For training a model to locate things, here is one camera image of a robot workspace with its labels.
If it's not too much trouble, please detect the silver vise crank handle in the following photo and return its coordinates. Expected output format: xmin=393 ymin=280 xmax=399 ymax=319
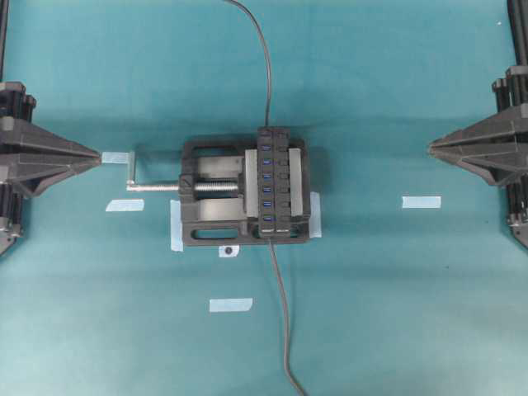
xmin=125 ymin=151 xmax=179 ymax=192

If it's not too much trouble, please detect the blue tape vise right edge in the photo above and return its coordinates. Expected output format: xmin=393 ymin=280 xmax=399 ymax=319
xmin=309 ymin=191 xmax=323 ymax=238

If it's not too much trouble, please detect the blue tape right side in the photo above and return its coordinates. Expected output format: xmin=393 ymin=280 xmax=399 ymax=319
xmin=402 ymin=196 xmax=442 ymax=210

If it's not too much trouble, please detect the blue tape bottom centre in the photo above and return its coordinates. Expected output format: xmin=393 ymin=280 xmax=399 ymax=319
xmin=209 ymin=298 xmax=253 ymax=314

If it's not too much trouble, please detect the black frame post right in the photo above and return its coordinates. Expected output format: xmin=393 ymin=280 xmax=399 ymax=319
xmin=507 ymin=0 xmax=527 ymax=65

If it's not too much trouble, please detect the black frame post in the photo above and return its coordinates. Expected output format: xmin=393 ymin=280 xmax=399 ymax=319
xmin=0 ymin=0 xmax=10 ymax=80
xmin=507 ymin=0 xmax=527 ymax=65

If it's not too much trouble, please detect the grey hub power cable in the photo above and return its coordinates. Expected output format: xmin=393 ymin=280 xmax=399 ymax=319
xmin=266 ymin=238 xmax=306 ymax=396

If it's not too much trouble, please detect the blue tape vise left edge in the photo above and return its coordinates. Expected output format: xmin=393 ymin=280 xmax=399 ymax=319
xmin=170 ymin=200 xmax=184 ymax=252

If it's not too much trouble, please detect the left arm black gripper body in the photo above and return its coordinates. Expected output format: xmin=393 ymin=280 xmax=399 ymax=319
xmin=0 ymin=80 xmax=38 ymax=258

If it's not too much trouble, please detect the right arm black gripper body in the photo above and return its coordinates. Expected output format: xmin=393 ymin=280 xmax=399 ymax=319
xmin=490 ymin=64 xmax=528 ymax=248

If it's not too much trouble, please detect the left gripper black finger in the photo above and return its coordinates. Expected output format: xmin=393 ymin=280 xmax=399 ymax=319
xmin=1 ymin=116 xmax=101 ymax=158
xmin=7 ymin=158 xmax=101 ymax=198

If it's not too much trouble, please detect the small black screw on tape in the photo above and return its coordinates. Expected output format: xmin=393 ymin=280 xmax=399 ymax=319
xmin=218 ymin=245 xmax=240 ymax=258

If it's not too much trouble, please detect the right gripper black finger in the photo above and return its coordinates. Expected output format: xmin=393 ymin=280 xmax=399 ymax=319
xmin=428 ymin=148 xmax=527 ymax=187
xmin=429 ymin=105 xmax=527 ymax=149

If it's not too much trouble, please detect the blue tape left of vise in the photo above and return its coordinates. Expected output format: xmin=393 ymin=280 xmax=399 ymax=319
xmin=106 ymin=199 xmax=144 ymax=212

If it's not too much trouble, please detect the black frame post left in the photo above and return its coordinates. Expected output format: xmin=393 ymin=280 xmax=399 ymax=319
xmin=0 ymin=0 xmax=10 ymax=80

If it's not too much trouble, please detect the blue tape vise edge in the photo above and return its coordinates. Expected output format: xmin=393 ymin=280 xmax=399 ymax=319
xmin=170 ymin=200 xmax=184 ymax=252
xmin=309 ymin=191 xmax=323 ymax=238

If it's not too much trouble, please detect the black bench vise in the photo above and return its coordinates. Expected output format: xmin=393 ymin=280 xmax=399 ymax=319
xmin=178 ymin=136 xmax=311 ymax=247

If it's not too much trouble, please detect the black multi-port USB hub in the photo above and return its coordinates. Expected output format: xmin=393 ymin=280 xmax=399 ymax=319
xmin=257 ymin=128 xmax=291 ymax=239

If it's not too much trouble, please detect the blue tape near handle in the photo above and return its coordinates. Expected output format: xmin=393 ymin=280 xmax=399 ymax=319
xmin=101 ymin=152 xmax=129 ymax=164

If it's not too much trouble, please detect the black USB cable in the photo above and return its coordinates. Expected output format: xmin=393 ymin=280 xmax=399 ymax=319
xmin=225 ymin=0 xmax=275 ymax=128

